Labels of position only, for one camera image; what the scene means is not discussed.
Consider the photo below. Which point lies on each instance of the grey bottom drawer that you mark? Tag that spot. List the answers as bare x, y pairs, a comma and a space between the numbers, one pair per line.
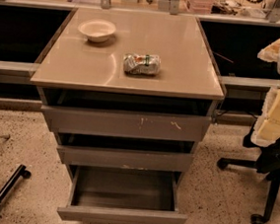
122, 196

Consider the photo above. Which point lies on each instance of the grey drawer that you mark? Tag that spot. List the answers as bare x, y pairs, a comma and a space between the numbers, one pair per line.
124, 152
125, 115
122, 196

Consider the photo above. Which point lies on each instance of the grey drawer cabinet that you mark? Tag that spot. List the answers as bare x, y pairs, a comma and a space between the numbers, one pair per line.
186, 70

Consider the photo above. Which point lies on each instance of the grey top drawer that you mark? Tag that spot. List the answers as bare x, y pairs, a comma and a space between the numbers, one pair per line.
125, 115

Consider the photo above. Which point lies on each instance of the grey middle drawer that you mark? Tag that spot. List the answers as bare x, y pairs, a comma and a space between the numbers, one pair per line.
124, 152

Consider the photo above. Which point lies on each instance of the crumpled chip bag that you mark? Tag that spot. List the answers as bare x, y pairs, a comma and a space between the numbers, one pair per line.
139, 64

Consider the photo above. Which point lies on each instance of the white paper bowl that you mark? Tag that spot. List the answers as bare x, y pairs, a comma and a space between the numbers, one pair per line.
97, 30

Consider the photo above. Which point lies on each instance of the pink plastic container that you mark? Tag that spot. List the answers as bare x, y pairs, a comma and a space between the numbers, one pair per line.
199, 6

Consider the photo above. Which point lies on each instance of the black office chair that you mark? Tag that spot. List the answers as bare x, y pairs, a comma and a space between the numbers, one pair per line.
268, 162

